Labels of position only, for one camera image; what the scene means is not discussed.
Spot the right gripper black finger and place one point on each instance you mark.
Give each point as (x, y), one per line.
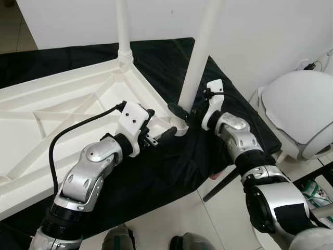
(178, 110)

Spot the white plastic table top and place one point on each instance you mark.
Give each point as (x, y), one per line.
(41, 114)

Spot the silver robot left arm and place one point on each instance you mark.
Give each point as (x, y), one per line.
(88, 177)

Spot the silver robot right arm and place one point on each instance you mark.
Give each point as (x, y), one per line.
(250, 151)

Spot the black table cloth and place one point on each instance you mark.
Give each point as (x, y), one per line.
(239, 125)

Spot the white plastic chair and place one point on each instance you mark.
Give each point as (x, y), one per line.
(302, 104)

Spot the grey green robot left leg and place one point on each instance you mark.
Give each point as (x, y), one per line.
(118, 238)

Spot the green white packet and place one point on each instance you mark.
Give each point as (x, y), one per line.
(317, 190)

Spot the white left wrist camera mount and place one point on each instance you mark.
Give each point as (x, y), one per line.
(132, 117)

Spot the black wall plug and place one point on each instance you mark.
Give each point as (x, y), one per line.
(311, 65)

